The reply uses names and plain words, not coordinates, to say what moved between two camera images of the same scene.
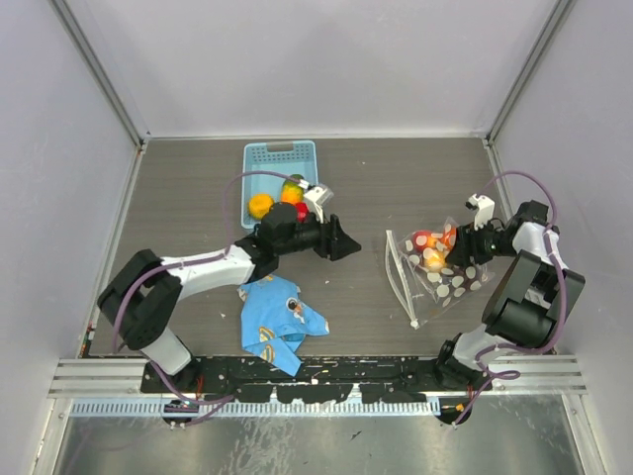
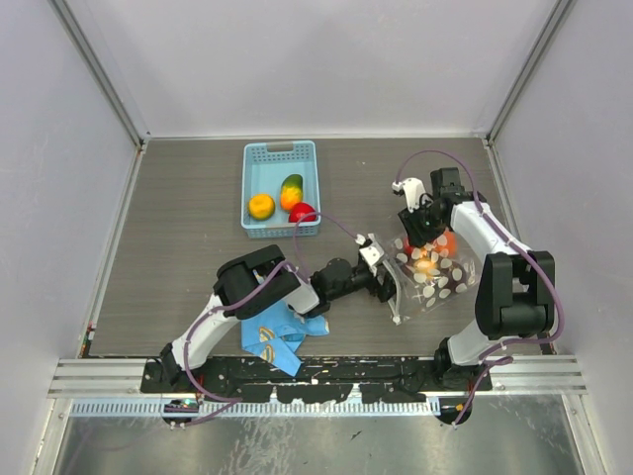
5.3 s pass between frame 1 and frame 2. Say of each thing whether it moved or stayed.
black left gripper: moved
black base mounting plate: stayed
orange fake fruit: stayed
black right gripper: moved
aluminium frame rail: stayed
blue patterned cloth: stayed
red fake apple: stayed
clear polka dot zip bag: moved
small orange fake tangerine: moved
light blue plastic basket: stayed
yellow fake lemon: stayed
